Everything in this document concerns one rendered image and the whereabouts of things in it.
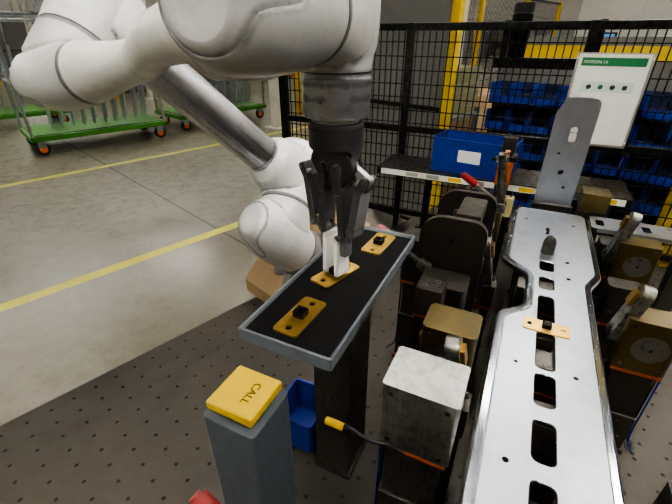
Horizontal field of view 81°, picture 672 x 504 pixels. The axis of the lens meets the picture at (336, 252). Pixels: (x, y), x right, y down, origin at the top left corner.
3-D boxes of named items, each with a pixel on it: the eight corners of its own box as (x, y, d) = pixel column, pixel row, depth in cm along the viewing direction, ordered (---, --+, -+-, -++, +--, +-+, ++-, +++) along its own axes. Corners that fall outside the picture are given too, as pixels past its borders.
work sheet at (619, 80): (623, 149, 141) (657, 53, 126) (554, 142, 150) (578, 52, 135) (623, 147, 143) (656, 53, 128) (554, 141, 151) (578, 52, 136)
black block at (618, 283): (615, 389, 102) (660, 297, 88) (572, 376, 106) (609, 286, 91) (612, 375, 106) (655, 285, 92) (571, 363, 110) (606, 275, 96)
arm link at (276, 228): (269, 272, 125) (219, 245, 108) (283, 221, 131) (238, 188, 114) (309, 274, 117) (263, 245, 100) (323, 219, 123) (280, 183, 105)
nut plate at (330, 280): (326, 289, 60) (326, 282, 59) (309, 280, 62) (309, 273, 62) (360, 268, 65) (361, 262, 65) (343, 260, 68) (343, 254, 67)
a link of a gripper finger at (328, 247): (326, 234, 60) (322, 232, 60) (325, 272, 63) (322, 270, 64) (339, 227, 62) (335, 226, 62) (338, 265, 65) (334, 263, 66)
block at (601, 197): (578, 291, 140) (612, 196, 123) (553, 286, 143) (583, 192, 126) (576, 280, 146) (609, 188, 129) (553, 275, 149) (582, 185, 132)
